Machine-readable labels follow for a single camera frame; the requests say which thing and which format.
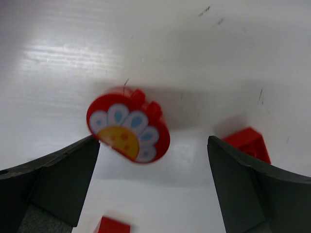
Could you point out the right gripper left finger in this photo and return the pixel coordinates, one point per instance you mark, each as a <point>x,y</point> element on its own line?
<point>47,194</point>

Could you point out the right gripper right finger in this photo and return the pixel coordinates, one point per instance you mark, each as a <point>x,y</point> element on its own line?
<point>256,197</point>

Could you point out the red lego brick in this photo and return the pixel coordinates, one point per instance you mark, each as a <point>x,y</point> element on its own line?
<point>110,225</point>
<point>249,141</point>

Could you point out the red round flower lego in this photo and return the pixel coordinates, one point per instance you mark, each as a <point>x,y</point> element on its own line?
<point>126,121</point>

